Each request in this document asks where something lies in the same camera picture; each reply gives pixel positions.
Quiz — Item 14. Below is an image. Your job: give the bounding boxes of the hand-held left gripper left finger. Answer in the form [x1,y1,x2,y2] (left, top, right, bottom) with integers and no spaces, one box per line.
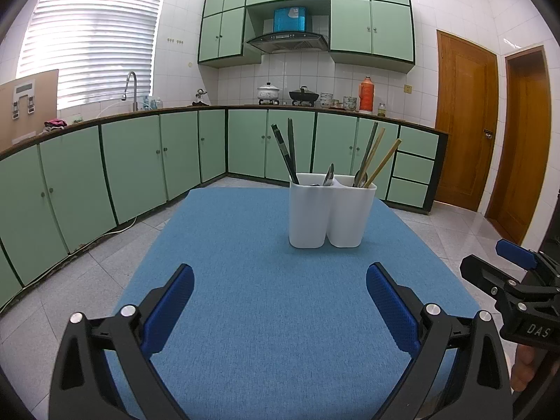
[48,263,195,420]

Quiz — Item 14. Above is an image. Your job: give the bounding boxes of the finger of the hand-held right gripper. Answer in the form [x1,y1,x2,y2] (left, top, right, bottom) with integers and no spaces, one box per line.
[459,254,530,302]
[496,239,543,271]

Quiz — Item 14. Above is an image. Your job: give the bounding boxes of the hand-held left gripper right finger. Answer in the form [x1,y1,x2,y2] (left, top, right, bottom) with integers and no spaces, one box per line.
[366,262,513,420]

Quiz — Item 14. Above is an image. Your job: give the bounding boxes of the white double utensil holder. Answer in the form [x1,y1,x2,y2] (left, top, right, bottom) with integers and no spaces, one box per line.
[289,174,378,250]

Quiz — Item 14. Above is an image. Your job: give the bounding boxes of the wooden chopstick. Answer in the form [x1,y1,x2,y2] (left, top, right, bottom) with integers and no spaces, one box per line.
[365,128,386,184]
[364,138,402,188]

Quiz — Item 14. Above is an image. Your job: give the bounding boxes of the black chopstick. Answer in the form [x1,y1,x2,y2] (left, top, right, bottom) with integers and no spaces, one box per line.
[270,123,300,185]

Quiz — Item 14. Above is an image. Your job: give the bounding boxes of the grey chopstick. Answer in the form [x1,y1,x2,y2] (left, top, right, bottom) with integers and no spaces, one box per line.
[286,118,299,182]

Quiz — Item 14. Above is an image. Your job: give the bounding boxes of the person's right hand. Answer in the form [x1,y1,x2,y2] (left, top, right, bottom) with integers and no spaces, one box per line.
[511,345,550,393]

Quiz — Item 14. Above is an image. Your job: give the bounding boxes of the blue tablecloth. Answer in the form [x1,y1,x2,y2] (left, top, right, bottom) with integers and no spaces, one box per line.
[100,187,480,420]

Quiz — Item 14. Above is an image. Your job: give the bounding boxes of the plain wooden door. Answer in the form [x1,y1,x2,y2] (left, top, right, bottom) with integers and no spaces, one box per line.
[485,44,553,246]

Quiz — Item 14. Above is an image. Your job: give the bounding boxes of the green lower kitchen cabinets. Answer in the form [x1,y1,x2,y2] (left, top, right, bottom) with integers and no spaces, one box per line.
[0,106,450,313]

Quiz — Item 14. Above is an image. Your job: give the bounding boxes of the orange thermos flask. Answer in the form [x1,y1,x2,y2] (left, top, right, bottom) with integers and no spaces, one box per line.
[359,76,376,114]

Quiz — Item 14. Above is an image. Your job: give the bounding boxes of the metal kitchen faucet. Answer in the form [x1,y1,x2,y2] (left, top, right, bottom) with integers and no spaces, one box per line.
[122,71,139,112]

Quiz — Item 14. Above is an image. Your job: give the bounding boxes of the black wok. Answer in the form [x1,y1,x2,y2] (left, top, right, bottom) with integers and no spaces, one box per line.
[289,86,320,106]

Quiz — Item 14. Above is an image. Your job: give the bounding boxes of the white lidded pot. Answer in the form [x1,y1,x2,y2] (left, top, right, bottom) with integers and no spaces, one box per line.
[257,82,281,106]

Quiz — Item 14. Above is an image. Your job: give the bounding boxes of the brown cardboard board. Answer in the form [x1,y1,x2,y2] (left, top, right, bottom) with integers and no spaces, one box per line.
[0,69,60,150]

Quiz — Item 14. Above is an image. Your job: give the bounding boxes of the white window blind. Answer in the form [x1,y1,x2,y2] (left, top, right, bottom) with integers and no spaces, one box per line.
[17,0,168,110]

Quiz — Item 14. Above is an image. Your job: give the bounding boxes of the black range hood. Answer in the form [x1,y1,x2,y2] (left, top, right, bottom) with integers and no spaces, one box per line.
[246,33,330,54]

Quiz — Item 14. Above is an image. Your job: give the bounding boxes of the blue box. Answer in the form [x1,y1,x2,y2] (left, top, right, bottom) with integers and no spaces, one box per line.
[274,6,308,33]

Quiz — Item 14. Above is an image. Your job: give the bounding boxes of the white cable on floor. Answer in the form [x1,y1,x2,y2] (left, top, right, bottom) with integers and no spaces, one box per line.
[68,216,137,257]

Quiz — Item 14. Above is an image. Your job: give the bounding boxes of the wooden door with handle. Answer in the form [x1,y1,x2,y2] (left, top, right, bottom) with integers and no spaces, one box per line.
[436,30,499,213]

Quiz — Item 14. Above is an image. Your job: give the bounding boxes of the green upper wall cabinets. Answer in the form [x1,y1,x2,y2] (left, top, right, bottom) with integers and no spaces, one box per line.
[198,0,416,75]

